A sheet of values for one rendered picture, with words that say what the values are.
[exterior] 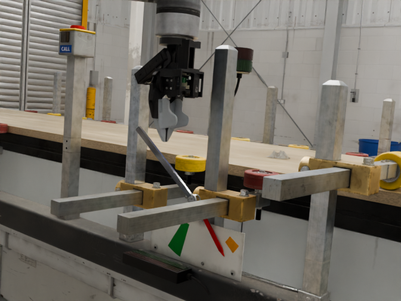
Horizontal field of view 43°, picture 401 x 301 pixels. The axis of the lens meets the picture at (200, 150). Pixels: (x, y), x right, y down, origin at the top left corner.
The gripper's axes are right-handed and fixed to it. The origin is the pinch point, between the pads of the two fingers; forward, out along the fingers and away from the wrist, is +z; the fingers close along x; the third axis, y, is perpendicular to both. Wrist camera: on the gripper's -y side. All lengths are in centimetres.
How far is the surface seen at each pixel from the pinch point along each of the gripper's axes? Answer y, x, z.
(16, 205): -63, 4, 28
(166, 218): 14.6, -13.1, 13.1
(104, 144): -52, 28, 9
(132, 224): 14.6, -21.1, 13.0
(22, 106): -246, 115, 6
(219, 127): 10.2, 6.1, -2.7
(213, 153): 9.2, 6.1, 3.0
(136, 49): -121, 104, -31
